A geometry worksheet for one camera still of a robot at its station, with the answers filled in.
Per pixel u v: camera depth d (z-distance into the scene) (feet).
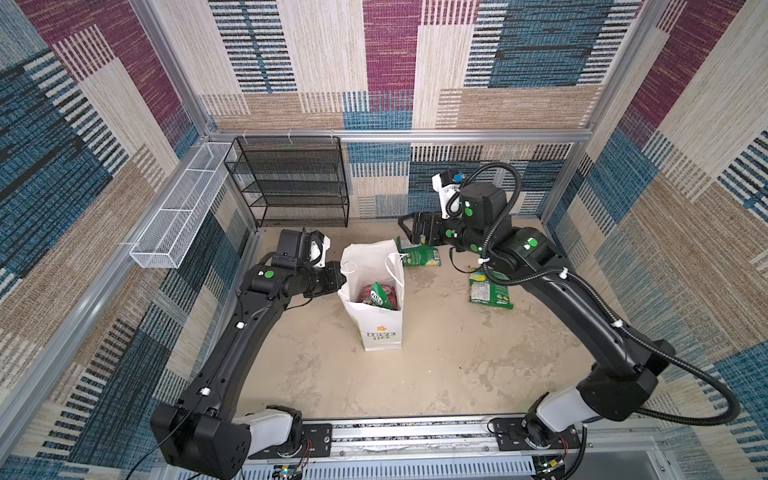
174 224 3.07
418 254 3.48
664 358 1.25
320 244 1.98
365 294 3.01
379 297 2.60
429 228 1.84
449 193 1.86
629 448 2.38
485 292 3.16
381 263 2.73
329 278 2.16
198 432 1.20
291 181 3.63
